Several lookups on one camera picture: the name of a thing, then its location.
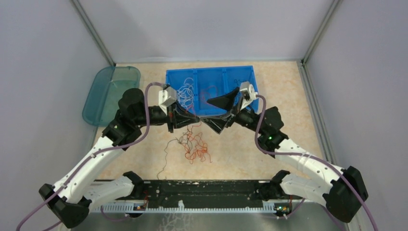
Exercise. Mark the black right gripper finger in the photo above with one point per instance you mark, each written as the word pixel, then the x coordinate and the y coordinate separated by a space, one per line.
pixel 218 123
pixel 226 101

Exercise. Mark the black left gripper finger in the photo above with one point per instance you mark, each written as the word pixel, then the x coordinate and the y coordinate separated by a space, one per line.
pixel 183 114
pixel 180 122

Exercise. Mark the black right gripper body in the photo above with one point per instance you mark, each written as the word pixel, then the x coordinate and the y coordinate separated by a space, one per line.
pixel 246 119

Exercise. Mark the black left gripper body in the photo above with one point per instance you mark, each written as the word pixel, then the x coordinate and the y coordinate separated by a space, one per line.
pixel 157 116

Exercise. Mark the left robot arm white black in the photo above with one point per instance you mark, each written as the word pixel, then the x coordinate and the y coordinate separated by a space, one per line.
pixel 72 198

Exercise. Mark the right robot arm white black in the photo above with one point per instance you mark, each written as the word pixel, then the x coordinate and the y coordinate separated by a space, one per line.
pixel 341 191

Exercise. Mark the blue three-compartment plastic bin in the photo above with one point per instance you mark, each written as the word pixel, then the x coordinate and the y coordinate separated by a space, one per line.
pixel 195 86

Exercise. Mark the teal translucent plastic tray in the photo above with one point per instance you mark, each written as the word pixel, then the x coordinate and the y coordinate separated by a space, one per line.
pixel 107 89

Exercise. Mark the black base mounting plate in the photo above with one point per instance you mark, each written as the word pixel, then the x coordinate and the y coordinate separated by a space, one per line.
pixel 207 193

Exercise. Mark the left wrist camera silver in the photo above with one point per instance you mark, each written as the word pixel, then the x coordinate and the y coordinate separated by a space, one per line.
pixel 166 97

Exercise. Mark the aluminium frame rail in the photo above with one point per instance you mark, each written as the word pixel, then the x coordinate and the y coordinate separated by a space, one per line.
pixel 316 114

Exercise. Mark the white slotted cable duct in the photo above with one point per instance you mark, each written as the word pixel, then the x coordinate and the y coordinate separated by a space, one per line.
pixel 137 207

